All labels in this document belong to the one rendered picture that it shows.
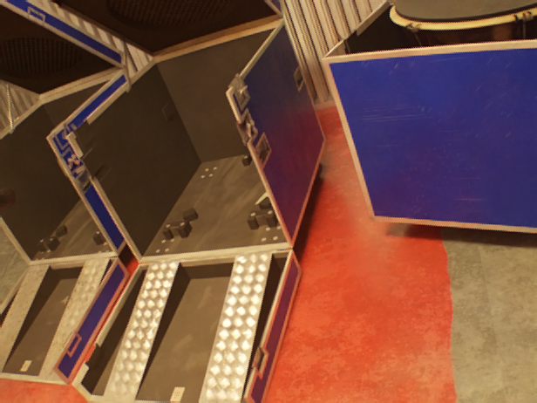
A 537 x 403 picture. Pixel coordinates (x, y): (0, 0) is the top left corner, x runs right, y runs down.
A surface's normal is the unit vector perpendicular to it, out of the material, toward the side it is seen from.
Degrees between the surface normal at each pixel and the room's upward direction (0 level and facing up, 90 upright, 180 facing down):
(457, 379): 0
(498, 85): 90
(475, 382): 0
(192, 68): 90
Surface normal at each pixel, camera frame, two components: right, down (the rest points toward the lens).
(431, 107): -0.52, 0.59
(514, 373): -0.34, -0.80
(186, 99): -0.25, 0.58
